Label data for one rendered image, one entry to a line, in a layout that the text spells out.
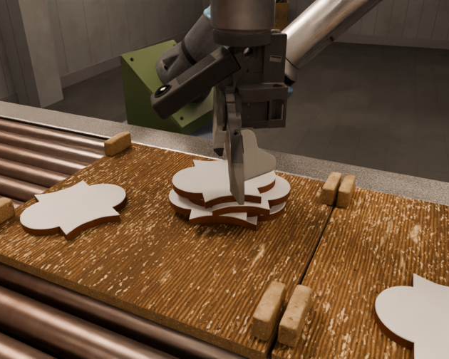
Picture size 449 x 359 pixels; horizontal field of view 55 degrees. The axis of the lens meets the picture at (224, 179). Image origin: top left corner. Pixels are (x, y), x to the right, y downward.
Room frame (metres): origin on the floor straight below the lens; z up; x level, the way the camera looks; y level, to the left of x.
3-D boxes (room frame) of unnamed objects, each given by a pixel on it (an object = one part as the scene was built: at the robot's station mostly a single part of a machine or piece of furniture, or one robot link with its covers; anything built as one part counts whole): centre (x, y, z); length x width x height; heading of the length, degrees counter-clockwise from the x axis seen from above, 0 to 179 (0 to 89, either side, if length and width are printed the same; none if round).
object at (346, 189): (0.55, -0.18, 0.95); 0.06 x 0.02 x 0.03; 156
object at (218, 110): (0.53, -0.03, 1.12); 0.09 x 0.08 x 0.12; 101
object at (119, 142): (0.72, 0.19, 0.95); 0.06 x 0.02 x 0.03; 155
